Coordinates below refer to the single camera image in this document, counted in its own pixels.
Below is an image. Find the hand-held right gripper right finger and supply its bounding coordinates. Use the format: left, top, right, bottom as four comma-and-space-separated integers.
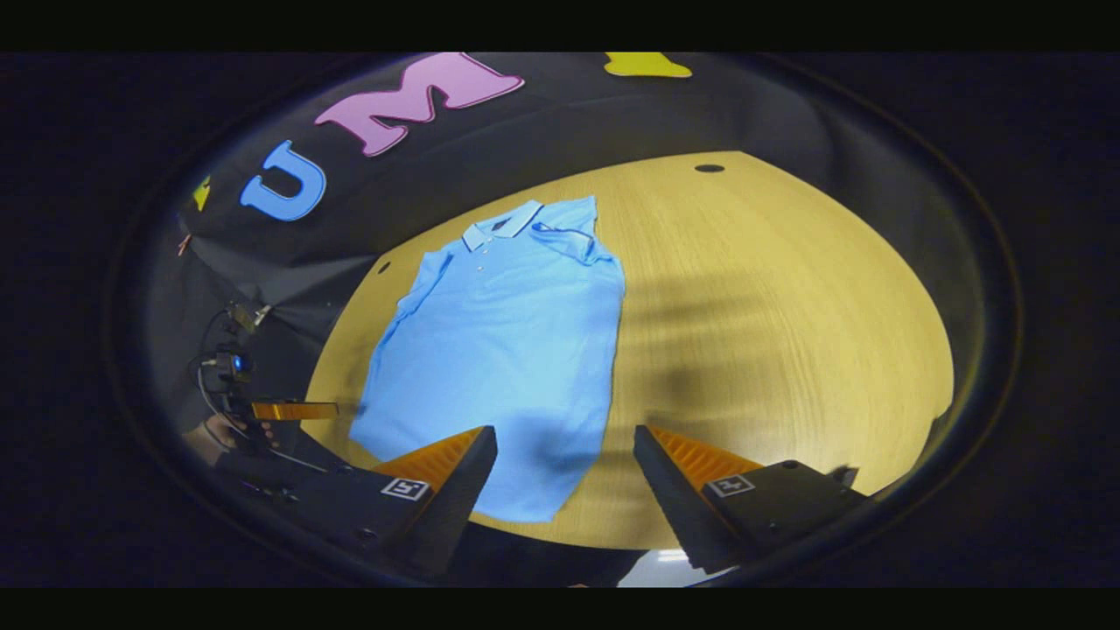
633, 424, 872, 574

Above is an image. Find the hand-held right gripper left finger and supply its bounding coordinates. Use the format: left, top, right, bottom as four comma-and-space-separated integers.
262, 425, 498, 578

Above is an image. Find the light blue T-shirt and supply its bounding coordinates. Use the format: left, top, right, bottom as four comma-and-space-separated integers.
348, 195, 627, 524

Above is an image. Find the black backdrop cloth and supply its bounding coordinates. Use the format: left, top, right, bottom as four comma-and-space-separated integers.
144, 52, 876, 478

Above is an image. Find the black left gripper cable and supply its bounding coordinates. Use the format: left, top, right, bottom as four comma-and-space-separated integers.
194, 308, 332, 475

